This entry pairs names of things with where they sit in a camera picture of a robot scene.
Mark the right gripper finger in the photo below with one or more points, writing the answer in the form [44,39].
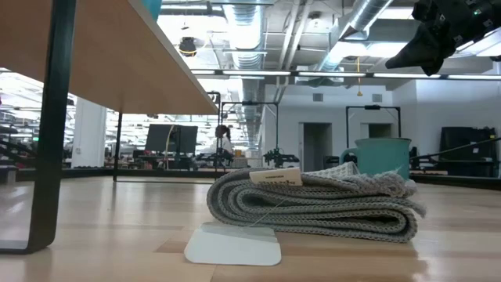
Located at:
[419,51]

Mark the teal mug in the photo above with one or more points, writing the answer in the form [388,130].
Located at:
[383,156]

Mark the blue mug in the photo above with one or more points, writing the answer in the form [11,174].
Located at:
[152,8]

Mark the black background robot arm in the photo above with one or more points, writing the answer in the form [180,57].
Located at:
[278,158]

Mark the wooden shelf with black legs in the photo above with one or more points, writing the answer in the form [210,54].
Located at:
[117,58]

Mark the yellow hanging pendant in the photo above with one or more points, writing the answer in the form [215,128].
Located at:
[359,92]

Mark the linear ceiling light strip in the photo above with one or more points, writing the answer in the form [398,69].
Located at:
[332,74]

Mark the grey folded knit towel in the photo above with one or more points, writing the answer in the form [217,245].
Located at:
[313,211]

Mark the person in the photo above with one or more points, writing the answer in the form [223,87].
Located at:
[224,133]

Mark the black ceiling dome fixture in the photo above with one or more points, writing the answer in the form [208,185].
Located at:
[188,46]

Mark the black monitor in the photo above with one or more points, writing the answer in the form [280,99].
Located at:
[188,139]
[158,137]

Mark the white card hang tag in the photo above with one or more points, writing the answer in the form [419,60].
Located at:
[231,246]

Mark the white square pillar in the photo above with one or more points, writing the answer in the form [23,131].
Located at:
[88,137]

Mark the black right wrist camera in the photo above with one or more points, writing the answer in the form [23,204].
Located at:
[428,9]

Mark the square wall vent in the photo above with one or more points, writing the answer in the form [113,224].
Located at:
[377,98]
[318,97]

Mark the silver ventilation duct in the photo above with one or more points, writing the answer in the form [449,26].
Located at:
[244,23]
[364,15]

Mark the black metal station frame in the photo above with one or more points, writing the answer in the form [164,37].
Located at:
[372,107]
[250,103]

